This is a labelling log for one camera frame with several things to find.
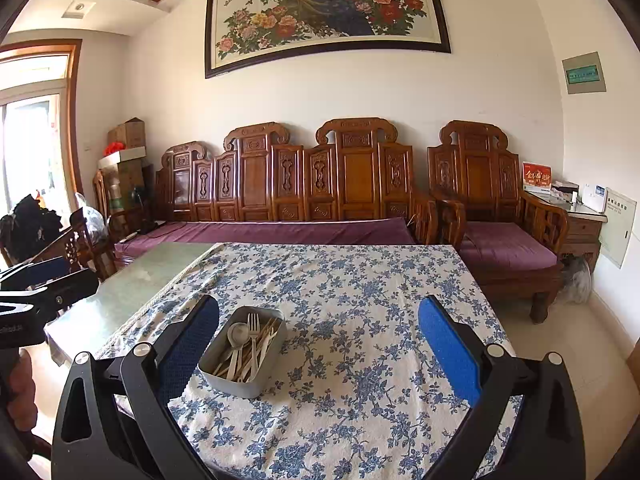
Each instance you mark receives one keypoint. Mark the purple armchair cushion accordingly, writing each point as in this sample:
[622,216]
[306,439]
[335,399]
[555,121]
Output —
[500,245]

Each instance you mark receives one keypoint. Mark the plastic-wrapped fan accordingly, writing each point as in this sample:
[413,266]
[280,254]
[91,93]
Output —
[575,280]

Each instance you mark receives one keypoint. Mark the black standing fan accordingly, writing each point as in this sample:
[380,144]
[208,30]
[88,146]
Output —
[141,192]

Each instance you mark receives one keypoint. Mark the wooden side table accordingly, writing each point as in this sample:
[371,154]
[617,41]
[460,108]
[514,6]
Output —
[580,232]

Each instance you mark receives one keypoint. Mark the wooden door frame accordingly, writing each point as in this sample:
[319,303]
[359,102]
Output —
[75,110]

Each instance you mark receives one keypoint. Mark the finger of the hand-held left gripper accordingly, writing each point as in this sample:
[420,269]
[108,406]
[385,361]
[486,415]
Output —
[40,271]
[65,290]

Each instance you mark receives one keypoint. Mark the clear plastic bag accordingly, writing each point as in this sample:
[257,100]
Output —
[92,215]

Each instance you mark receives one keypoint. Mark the black clothes pile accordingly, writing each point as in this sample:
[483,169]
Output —
[30,225]

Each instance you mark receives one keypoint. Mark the grey wall panel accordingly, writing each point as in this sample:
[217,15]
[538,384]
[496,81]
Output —
[584,72]

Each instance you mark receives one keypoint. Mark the wooden dining chair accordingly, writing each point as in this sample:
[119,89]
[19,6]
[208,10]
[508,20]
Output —
[75,245]

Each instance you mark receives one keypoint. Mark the red decoration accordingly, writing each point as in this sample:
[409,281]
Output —
[113,150]

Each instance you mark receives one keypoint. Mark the person's left hand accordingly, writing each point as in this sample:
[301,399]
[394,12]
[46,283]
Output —
[24,390]

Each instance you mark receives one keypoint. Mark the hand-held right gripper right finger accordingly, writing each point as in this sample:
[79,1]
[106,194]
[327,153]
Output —
[447,350]

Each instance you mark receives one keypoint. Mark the grey metal box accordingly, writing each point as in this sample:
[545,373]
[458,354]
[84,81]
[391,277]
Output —
[225,382]

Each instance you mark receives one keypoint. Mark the white device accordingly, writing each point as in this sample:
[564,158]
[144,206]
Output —
[594,199]

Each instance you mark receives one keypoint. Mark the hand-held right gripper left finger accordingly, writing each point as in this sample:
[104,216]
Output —
[192,345]

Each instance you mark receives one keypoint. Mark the large brown cardboard box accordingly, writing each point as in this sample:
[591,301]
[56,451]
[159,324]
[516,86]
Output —
[131,180]

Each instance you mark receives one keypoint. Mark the white electrical panel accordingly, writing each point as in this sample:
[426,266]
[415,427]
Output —
[617,230]

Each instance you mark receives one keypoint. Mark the blue floral tablecloth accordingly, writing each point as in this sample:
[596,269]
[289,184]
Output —
[350,285]

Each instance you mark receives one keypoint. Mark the purple sofa cushion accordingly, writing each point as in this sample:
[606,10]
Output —
[275,232]

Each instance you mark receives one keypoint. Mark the framed peacock painting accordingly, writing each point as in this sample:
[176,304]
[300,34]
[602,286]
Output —
[325,15]

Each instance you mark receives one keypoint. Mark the carved wooden armchair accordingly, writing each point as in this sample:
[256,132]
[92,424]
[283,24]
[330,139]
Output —
[475,170]

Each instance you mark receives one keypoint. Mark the carved wooden sofa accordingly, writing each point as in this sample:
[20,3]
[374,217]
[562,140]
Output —
[255,175]

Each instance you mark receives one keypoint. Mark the white plastic fork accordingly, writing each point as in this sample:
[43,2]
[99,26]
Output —
[254,322]

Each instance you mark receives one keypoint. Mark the tissue box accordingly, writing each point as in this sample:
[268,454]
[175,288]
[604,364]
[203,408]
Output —
[564,189]

